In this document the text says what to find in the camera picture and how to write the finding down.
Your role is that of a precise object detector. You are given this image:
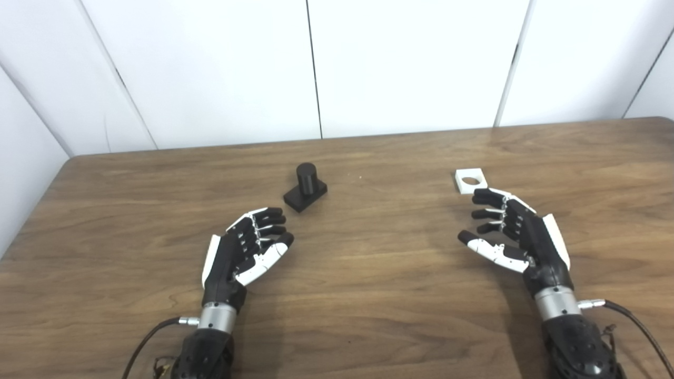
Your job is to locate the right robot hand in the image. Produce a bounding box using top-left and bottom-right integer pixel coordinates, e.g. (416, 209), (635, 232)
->
(457, 187), (574, 296)

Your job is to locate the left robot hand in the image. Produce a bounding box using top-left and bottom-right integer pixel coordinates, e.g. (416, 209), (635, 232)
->
(202, 207), (295, 312)

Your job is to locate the white square piece with hole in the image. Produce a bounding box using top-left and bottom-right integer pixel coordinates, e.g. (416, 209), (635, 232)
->
(454, 168), (489, 195)

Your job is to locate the black peg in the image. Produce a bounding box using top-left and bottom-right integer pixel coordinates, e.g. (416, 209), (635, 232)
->
(283, 163), (328, 213)

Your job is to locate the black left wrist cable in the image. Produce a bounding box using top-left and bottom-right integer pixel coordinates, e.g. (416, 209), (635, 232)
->
(122, 316), (201, 379)

